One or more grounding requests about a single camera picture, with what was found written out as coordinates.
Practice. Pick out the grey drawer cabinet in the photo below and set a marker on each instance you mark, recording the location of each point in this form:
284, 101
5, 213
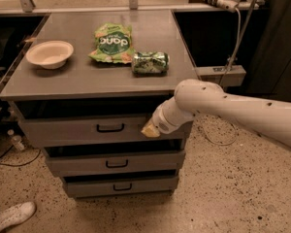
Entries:
86, 88

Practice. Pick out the clear plastic bottle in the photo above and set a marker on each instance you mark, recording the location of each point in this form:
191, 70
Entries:
16, 140

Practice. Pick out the grey top drawer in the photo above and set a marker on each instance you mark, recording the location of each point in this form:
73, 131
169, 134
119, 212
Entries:
87, 130

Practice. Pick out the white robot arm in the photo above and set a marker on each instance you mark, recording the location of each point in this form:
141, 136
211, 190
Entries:
265, 118

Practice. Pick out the green chip bag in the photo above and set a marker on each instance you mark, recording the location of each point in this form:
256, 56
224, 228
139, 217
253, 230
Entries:
113, 44

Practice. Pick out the grey metal side bracket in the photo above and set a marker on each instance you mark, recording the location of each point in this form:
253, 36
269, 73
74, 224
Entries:
221, 76

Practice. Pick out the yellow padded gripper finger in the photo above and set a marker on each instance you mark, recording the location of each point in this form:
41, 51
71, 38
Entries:
150, 130

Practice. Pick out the green soda can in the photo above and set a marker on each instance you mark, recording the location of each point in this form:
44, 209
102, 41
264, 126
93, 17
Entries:
151, 62

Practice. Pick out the white sneaker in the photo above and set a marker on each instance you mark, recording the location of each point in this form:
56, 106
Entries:
16, 215

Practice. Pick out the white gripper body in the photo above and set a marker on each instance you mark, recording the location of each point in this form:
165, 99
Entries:
160, 122

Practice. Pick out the grey middle drawer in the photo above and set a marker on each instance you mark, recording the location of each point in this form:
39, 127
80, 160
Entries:
117, 163

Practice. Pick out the white paper bowl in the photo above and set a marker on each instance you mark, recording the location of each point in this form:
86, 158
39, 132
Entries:
50, 55

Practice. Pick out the grey bottom drawer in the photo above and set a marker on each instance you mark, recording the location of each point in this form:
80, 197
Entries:
118, 187

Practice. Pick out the grey drawer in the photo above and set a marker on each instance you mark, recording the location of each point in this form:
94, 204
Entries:
117, 163
87, 130
118, 187

